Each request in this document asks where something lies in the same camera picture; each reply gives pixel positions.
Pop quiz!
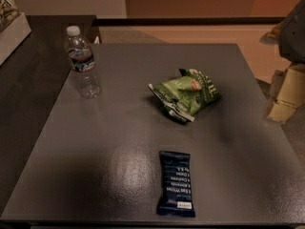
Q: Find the dark blue rxbar wrapper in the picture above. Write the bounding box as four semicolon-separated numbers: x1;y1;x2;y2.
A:
157;151;195;218

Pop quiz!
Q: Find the clear plastic water bottle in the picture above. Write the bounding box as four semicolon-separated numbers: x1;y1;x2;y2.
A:
64;26;102;99

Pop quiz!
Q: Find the green chip bag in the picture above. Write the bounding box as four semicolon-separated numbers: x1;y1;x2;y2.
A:
148;69;222;122

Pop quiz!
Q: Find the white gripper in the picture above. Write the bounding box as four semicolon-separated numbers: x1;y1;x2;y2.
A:
261;0;305;123

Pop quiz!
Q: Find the white box with snacks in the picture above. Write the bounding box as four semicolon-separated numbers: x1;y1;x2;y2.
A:
0;0;31;65

